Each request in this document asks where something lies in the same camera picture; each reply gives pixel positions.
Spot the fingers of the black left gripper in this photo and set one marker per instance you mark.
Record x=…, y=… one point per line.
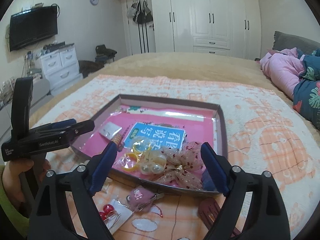
x=70, y=126

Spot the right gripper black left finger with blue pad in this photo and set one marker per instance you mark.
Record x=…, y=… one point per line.
x=50, y=217

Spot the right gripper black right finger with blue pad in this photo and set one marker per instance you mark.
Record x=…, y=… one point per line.
x=266, y=217

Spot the small clear earring packet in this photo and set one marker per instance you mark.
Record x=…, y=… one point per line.
x=109, y=130

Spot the red ball earrings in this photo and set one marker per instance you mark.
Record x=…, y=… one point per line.
x=115, y=215

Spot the maroon curved hair clip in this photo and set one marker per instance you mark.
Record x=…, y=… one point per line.
x=212, y=217

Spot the clear blue pin box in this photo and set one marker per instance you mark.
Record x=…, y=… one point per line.
x=208, y=181

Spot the pearl hair accessory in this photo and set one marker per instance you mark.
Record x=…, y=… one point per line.
x=152, y=163

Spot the green sleeve forearm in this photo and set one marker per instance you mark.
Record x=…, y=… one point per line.
x=13, y=224

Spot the person's left hand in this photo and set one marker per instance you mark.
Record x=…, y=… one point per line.
x=11, y=180

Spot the orange comb hair clip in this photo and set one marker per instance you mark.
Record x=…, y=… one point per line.
x=117, y=139

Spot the white drawer cabinet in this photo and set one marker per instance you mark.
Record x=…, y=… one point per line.
x=60, y=68

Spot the pink fabric hair clip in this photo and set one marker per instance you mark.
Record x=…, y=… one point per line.
x=141, y=199

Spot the dark clothes pile on chair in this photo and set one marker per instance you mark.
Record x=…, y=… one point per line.
x=103, y=55

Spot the brown cardboard tray box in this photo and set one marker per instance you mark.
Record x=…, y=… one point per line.
x=219, y=145

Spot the pink dotted mesh bow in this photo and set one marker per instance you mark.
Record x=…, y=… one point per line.
x=184, y=167

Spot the white door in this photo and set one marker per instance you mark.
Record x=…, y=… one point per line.
x=139, y=38

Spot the hanging dark bags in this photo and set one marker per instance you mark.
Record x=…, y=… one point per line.
x=140, y=12

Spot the pink quilt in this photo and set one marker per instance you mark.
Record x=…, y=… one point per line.
x=283, y=69

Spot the grey headboard cushion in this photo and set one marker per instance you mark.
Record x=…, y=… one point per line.
x=288, y=41

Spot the white wardrobe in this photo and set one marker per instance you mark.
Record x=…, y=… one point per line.
x=218, y=27

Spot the black wall television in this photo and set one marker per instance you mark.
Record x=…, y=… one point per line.
x=32, y=26

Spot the round wall clock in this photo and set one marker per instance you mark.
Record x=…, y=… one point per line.
x=94, y=2

